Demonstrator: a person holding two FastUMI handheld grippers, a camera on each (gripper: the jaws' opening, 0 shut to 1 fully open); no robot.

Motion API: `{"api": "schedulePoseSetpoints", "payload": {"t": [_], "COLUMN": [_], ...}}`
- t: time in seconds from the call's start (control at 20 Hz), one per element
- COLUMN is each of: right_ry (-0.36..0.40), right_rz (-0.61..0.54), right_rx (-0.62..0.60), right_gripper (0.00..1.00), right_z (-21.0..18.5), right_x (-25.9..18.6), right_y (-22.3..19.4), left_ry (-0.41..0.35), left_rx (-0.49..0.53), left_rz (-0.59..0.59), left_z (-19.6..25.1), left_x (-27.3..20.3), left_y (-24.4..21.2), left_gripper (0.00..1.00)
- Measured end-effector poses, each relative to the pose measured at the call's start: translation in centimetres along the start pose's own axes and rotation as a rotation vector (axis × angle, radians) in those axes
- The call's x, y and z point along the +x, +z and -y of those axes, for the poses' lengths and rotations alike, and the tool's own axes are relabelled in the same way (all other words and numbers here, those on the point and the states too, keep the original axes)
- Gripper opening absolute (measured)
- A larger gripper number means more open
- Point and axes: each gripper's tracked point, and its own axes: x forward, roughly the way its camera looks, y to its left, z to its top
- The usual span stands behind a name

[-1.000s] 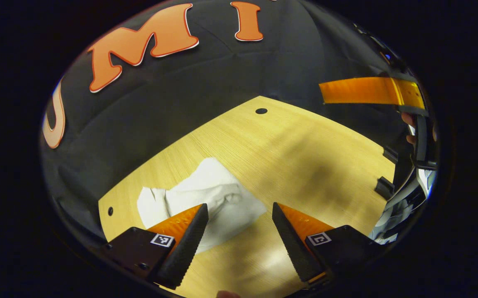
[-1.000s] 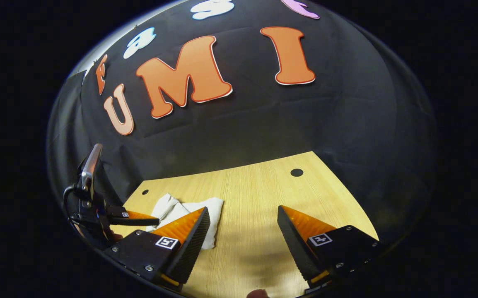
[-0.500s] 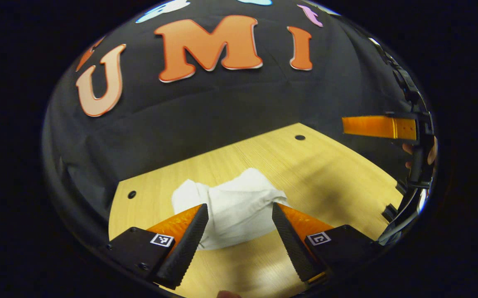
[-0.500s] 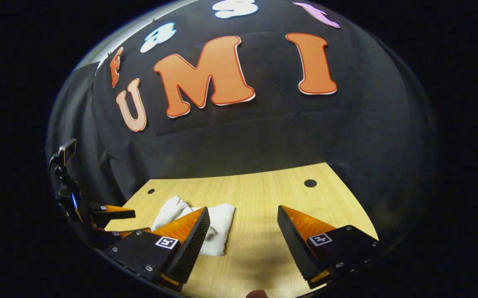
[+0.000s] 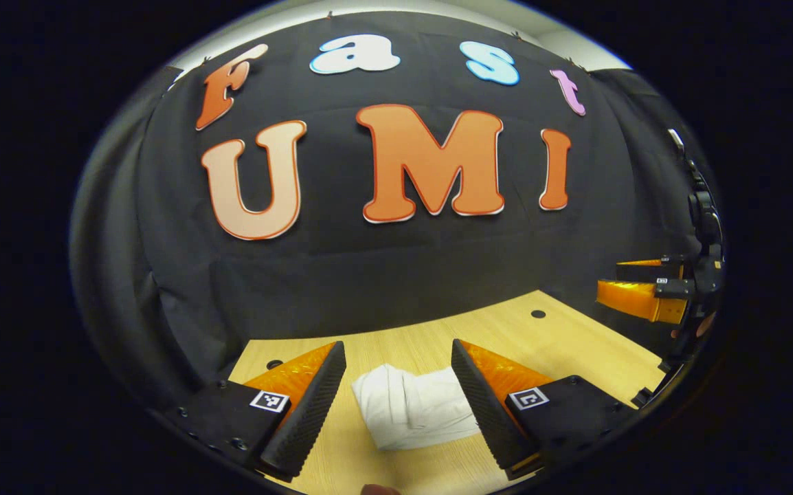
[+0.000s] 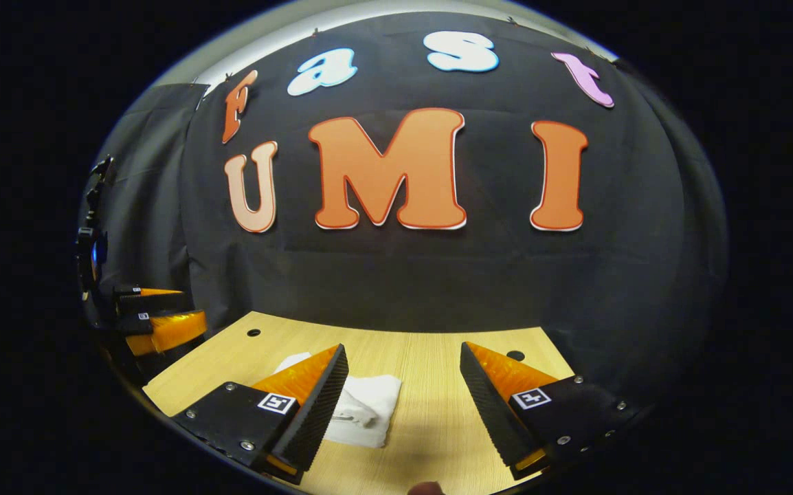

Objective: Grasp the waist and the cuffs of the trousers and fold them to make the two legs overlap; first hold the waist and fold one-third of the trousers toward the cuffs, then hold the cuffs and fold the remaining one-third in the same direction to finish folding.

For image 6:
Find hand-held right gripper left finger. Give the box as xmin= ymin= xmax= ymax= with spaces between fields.
xmin=172 ymin=344 xmax=349 ymax=485

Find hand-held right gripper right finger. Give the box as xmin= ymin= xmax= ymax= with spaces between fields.
xmin=460 ymin=342 xmax=645 ymax=481

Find white jeans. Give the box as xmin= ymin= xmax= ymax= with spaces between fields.
xmin=273 ymin=352 xmax=403 ymax=449

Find black backdrop cloth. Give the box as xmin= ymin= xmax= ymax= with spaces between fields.
xmin=77 ymin=10 xmax=730 ymax=413

